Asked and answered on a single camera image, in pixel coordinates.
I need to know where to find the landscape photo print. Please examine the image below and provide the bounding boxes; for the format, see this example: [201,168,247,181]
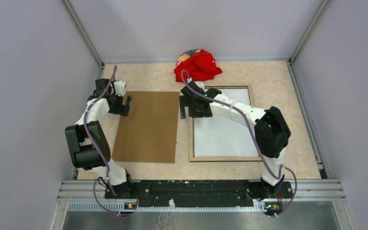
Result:
[192,88,260,159]

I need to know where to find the light wooden picture frame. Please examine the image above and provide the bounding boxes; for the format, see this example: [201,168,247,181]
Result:
[188,84,262,163]

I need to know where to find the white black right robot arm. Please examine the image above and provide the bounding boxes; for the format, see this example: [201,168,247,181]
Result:
[179,82,291,200]

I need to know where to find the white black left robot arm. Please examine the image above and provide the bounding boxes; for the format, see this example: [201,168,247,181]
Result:
[65,79,134,198]

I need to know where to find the brown backing board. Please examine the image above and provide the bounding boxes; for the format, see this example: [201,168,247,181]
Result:
[112,91,179,163]

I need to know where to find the crumpled red cloth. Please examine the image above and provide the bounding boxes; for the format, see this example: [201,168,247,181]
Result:
[174,49,223,82]

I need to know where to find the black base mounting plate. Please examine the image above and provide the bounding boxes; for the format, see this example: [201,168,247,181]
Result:
[104,180,292,207]

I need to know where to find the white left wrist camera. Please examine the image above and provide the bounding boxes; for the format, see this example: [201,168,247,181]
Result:
[113,80,127,97]

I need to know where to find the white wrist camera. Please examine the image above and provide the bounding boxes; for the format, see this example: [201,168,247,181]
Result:
[113,80,127,97]
[187,78,205,94]

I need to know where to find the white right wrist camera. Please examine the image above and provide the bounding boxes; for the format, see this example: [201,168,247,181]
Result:
[187,78,205,94]

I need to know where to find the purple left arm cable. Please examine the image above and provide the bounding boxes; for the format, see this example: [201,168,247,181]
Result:
[83,65,139,218]

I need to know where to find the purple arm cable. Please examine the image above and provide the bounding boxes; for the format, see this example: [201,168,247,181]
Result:
[83,65,139,218]
[179,69,299,218]

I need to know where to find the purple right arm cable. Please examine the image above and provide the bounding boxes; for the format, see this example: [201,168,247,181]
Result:
[179,69,299,218]

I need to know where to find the aluminium front rail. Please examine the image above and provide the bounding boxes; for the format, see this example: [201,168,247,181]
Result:
[57,179,346,215]

